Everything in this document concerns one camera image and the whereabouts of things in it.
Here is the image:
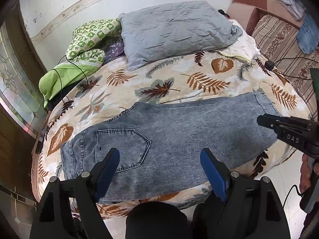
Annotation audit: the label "grey quilted pillow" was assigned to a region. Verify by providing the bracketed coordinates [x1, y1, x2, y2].
[118, 1, 243, 71]

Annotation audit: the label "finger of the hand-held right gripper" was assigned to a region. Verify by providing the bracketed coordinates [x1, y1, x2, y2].
[257, 114, 319, 133]

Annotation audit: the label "thin black cable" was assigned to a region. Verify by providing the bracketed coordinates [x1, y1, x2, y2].
[52, 54, 100, 110]

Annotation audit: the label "blue denim cloth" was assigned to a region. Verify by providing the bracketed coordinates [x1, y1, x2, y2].
[296, 12, 319, 55]

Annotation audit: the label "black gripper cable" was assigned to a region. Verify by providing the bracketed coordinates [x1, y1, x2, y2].
[284, 184, 306, 206]

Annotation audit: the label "purple cloth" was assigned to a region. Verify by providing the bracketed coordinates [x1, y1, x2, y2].
[104, 41, 125, 61]

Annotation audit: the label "dark green board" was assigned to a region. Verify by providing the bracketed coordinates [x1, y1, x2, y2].
[310, 67, 319, 121]

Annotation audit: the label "leaf print blanket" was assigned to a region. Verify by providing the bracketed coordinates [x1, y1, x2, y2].
[31, 51, 312, 219]

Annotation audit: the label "green checked quilt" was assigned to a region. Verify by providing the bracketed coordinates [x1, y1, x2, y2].
[38, 18, 122, 109]

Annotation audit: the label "black adapter cable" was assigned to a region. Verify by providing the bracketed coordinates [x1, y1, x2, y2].
[272, 56, 319, 81]

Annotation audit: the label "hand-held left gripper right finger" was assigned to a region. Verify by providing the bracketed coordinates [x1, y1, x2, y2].
[192, 148, 291, 239]

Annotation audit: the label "black phone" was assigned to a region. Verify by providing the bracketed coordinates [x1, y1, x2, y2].
[35, 127, 49, 155]

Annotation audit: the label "white sprig print pillow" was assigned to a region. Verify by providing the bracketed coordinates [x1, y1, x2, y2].
[217, 19, 261, 64]

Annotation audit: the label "grey cloth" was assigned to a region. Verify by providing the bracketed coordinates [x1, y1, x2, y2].
[275, 0, 307, 21]

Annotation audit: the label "person's right hand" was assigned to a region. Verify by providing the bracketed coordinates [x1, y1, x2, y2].
[299, 154, 319, 194]

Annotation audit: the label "blue denim pants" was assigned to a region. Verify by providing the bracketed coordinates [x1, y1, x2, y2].
[60, 92, 283, 203]

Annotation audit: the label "striped floral sofa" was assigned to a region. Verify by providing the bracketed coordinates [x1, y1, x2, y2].
[225, 0, 319, 110]

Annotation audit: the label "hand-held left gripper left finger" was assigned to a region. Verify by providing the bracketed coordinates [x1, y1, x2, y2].
[30, 148, 120, 239]

